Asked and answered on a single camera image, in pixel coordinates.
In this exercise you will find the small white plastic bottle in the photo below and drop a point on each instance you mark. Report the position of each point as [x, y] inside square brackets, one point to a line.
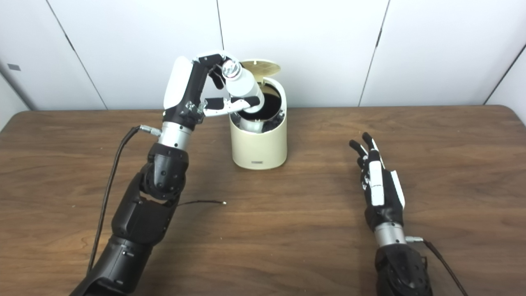
[244, 84]

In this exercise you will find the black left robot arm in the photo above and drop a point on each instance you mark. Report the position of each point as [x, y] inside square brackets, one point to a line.
[139, 218]

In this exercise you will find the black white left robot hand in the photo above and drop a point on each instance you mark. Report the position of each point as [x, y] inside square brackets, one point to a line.
[178, 88]

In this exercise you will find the cream-colored bin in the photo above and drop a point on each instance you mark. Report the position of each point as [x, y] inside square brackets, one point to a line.
[259, 150]

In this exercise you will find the round cream bin lid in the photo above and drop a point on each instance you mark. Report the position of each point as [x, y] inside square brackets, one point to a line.
[265, 68]

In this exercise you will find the black bin liner bag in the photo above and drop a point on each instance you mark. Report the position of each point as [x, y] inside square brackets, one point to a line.
[280, 113]

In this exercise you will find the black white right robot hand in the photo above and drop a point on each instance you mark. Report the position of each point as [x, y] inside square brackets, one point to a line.
[384, 213]

